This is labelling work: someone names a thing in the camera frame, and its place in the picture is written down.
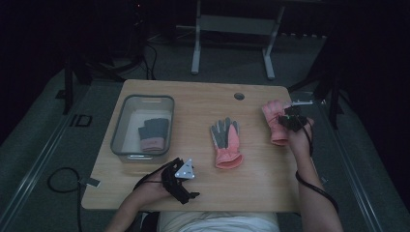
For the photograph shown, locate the white metal desk frame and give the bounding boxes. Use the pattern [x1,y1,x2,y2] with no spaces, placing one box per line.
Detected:
[175,0,287,81]

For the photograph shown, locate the black floor bracket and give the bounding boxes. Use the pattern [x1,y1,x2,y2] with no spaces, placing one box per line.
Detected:
[69,113,94,128]

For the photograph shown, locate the clear plastic bin grey rim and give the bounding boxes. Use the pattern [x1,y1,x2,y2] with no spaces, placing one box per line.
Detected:
[110,94,175,164]

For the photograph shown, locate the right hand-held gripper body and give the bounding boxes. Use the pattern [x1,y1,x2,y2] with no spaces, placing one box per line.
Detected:
[284,101,314,132]

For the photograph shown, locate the pink ski glove grey palm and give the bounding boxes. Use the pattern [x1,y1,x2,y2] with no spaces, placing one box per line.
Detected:
[209,116,245,170]

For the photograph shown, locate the black background cables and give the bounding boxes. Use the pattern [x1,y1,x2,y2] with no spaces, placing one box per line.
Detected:
[138,40,160,81]

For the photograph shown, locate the black floor cable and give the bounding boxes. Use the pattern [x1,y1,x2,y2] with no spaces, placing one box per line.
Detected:
[46,166,84,232]

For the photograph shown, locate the grey cable tag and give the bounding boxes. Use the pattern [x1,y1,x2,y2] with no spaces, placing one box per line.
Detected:
[78,177,102,189]

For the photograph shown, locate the pink ski glove printed back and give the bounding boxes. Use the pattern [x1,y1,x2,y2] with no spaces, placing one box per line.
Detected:
[261,99,292,147]

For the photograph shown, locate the person's right hand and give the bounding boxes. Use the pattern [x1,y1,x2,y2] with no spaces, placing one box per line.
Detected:
[287,118,315,158]

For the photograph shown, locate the right hand-held gripper cable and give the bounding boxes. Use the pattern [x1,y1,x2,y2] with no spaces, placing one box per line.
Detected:
[295,121,340,215]

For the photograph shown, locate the person's white shirt torso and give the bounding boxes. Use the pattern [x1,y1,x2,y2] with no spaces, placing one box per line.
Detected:
[157,211,281,232]

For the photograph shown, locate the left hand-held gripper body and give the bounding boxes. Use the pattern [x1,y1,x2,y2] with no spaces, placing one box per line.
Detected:
[161,158,196,205]

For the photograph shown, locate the left hand-held gripper cable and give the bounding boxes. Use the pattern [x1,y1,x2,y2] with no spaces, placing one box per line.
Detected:
[132,169,169,191]

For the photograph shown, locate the hand-held gripper cable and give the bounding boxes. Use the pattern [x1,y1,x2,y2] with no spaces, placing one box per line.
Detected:
[295,121,340,215]
[132,169,169,191]

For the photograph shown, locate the person's left hand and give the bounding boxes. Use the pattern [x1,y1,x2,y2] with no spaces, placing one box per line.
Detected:
[136,169,174,206]

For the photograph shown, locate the black metal stand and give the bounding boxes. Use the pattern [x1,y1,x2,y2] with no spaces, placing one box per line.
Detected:
[287,28,346,131]
[55,44,144,116]

